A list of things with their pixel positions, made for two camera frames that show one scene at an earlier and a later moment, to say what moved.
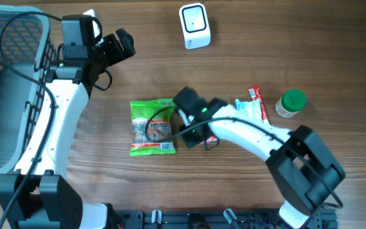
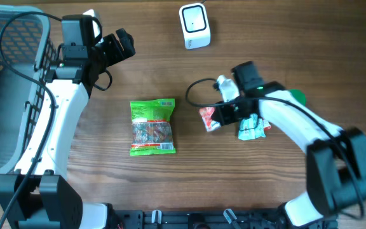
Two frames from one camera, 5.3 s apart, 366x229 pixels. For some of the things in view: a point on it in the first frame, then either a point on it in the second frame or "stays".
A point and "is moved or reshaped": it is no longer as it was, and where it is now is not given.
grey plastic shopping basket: x=11 y=100 stays
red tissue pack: x=211 y=138 is moved or reshaped
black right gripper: x=191 y=142 → x=225 y=117
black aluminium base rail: x=240 y=219 stays
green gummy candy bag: x=152 y=127 stays
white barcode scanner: x=195 y=25 stays
